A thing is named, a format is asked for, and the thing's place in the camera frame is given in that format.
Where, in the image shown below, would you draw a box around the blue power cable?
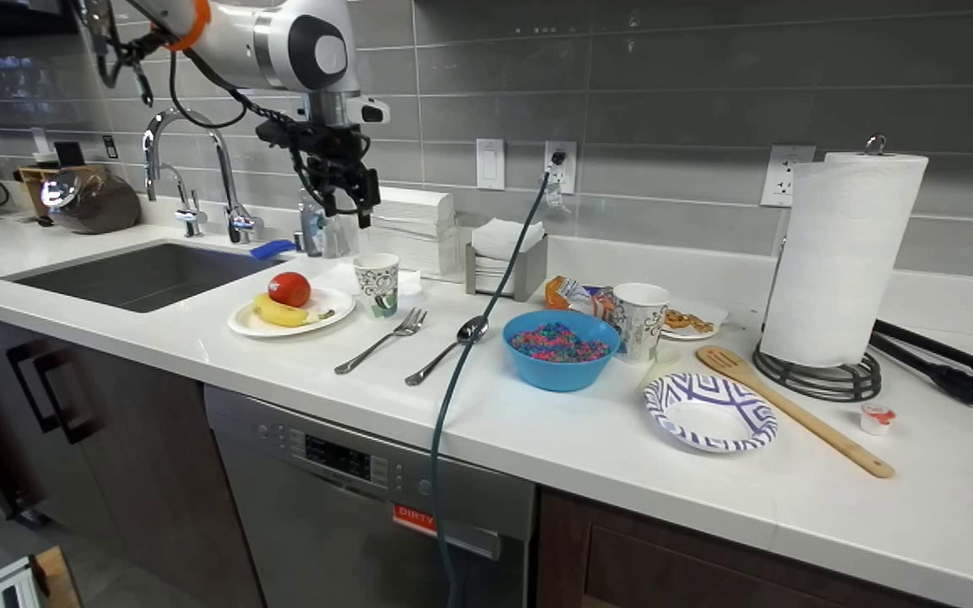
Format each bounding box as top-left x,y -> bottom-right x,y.
426,149 -> 568,608

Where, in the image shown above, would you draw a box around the small plate with snacks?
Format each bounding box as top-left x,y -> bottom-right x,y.
656,297 -> 729,344

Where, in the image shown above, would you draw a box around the white outlet with plug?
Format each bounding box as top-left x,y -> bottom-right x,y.
541,138 -> 581,196

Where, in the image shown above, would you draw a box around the yellow banana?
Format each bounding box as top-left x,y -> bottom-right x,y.
251,290 -> 337,331

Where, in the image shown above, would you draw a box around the blank white wall plate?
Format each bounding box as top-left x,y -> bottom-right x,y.
474,136 -> 506,194

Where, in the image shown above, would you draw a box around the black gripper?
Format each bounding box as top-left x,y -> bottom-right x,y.
293,118 -> 387,234

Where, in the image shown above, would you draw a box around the white paper towel roll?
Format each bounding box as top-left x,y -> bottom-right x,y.
757,149 -> 933,373

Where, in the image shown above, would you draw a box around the blue patterned paper plate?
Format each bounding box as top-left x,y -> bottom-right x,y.
638,369 -> 783,455

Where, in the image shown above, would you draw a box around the clear folded towel dispenser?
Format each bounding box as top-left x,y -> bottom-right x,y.
365,182 -> 464,283

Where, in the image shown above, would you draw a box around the kitchen sink basin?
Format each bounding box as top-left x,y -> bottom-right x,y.
0,241 -> 280,316

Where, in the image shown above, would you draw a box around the small chrome faucet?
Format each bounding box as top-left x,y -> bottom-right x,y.
140,108 -> 211,241

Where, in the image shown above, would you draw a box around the orange cable strap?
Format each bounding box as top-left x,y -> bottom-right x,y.
170,0 -> 217,54

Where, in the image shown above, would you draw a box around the stainless steel dishwasher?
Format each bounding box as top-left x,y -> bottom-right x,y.
198,384 -> 541,608

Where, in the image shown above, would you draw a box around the black wire towel holder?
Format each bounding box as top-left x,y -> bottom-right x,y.
750,133 -> 887,406

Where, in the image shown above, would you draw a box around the blue sponge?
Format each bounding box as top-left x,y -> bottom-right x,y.
246,236 -> 304,268

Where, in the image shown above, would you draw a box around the black cabinet door handle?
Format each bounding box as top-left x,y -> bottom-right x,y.
8,335 -> 102,445

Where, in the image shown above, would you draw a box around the red apple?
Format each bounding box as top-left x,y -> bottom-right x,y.
266,268 -> 314,310

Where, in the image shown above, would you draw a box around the blue plastic bowl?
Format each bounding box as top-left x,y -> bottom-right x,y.
500,308 -> 626,395

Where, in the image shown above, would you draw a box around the brown bowl-shaped object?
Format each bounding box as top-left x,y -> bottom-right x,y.
15,161 -> 147,236

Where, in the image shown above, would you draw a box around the silver black-handled fork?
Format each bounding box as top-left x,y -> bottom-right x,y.
331,304 -> 432,378

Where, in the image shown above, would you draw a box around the coloured gravel pieces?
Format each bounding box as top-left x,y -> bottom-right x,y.
509,322 -> 614,364

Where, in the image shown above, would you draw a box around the metal napkin holder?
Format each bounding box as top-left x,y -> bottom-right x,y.
464,217 -> 551,304

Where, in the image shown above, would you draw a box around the tall chrome faucet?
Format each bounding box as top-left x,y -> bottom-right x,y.
211,128 -> 266,245

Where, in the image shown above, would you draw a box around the white wall outlet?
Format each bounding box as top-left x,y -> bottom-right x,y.
759,141 -> 819,210

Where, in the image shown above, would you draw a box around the patterned paper coffee cup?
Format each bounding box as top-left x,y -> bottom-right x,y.
611,279 -> 671,364
351,251 -> 405,322

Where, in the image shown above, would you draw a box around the wooden spoon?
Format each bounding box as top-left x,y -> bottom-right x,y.
694,342 -> 900,484

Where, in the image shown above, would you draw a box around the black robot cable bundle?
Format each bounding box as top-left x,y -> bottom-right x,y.
93,21 -> 325,182

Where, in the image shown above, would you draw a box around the orange snack bag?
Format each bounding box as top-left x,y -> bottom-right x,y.
541,271 -> 626,324

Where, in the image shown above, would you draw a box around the white round plate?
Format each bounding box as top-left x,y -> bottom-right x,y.
228,279 -> 358,342

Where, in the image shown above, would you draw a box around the black kitchen tongs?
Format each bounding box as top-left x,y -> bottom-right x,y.
867,316 -> 973,410

